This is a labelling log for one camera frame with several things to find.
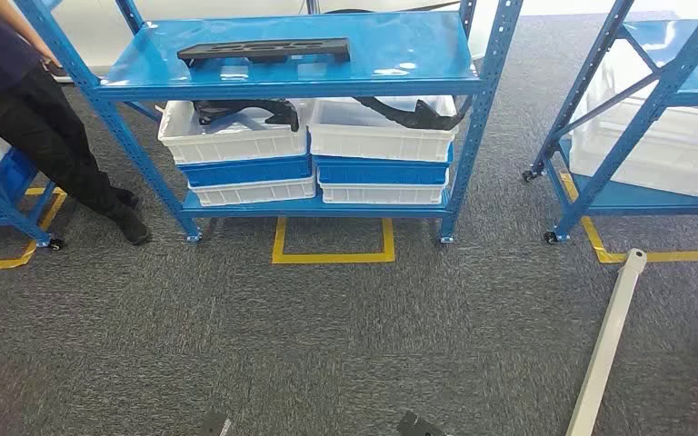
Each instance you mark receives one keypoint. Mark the black plastic bracket part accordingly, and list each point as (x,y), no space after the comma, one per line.
(325,48)

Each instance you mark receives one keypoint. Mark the person's forearm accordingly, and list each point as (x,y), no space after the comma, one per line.
(24,30)

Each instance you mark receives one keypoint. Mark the blue metal shelf rack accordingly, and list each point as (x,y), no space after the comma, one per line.
(385,48)
(656,96)
(0,204)

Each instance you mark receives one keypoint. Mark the black curved plastic part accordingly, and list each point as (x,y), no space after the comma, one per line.
(277,108)
(415,117)

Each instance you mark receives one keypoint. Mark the person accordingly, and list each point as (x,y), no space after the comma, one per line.
(36,126)

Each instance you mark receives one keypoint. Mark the yellow floor tape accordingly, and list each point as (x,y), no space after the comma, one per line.
(0,263)
(331,259)
(674,257)

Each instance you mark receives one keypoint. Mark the black robot left foot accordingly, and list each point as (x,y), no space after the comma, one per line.
(213,426)

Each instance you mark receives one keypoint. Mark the black robot foot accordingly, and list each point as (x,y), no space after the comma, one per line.
(415,426)
(213,426)

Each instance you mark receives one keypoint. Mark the black robot right foot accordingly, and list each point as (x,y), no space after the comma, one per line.
(415,426)

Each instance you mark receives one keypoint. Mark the white metal post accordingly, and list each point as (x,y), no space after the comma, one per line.
(605,349)

